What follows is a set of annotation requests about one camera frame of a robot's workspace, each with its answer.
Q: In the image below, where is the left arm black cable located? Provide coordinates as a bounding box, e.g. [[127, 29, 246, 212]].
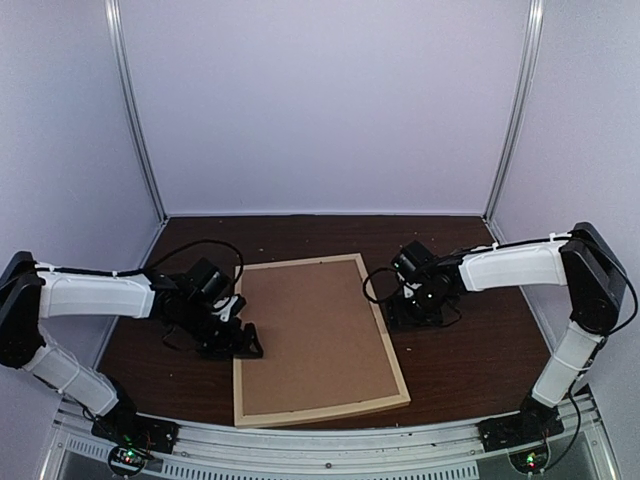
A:
[[144, 239, 246, 281]]

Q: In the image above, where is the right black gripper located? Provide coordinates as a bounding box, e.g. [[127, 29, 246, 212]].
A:
[[385, 284, 450, 332]]

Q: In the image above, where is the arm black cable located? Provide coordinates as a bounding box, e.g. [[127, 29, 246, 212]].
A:
[[144, 239, 246, 281], [363, 267, 464, 331]]

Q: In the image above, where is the brown backing board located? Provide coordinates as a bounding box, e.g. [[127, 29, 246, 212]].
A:
[[241, 258, 404, 417]]

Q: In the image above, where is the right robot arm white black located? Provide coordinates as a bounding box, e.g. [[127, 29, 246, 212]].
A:
[[383, 222, 639, 442]]

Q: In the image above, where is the aluminium corner post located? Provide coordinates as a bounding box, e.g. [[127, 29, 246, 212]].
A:
[[483, 0, 545, 223], [104, 0, 168, 223]]

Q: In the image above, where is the left aluminium corner post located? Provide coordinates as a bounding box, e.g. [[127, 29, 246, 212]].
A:
[[104, 0, 168, 223]]

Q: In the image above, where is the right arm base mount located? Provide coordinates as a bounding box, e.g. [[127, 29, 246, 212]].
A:
[[477, 413, 565, 452]]

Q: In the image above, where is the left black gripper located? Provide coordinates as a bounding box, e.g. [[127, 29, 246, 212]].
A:
[[180, 298, 263, 359]]

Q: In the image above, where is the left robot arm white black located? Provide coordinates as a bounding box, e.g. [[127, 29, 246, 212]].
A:
[[1, 251, 264, 444]]

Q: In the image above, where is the right aluminium corner post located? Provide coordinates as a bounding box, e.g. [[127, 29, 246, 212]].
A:
[[483, 0, 545, 223]]

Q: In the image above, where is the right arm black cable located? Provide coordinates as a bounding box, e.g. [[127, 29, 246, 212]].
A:
[[363, 267, 464, 331]]

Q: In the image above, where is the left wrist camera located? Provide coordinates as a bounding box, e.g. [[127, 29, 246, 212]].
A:
[[212, 294, 247, 323]]

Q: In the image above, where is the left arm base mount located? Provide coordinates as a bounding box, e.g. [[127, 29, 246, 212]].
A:
[[91, 416, 179, 454]]

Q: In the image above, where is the aluminium front rail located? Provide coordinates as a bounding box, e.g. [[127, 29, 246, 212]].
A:
[[42, 392, 609, 480]]

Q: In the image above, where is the light wooden picture frame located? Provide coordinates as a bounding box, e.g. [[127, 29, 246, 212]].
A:
[[232, 252, 412, 430]]

